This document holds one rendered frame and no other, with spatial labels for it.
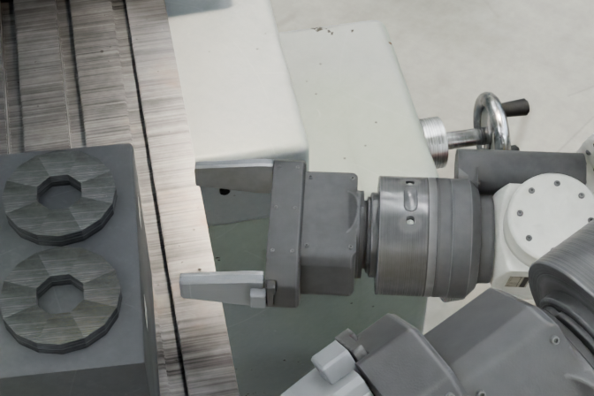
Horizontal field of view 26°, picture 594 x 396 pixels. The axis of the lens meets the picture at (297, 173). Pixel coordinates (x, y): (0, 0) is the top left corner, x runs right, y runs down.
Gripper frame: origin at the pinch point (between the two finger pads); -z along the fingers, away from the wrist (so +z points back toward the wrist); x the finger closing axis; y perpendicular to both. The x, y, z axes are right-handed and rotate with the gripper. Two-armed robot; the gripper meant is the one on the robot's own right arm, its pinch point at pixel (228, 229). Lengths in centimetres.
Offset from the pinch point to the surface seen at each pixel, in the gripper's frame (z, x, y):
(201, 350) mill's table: -3.8, -4.4, 23.5
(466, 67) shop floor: 34, -141, 120
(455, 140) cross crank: 23, -58, 53
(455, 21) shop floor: 32, -155, 120
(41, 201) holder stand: -15.8, -5.7, 4.8
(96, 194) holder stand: -11.1, -5.6, 3.5
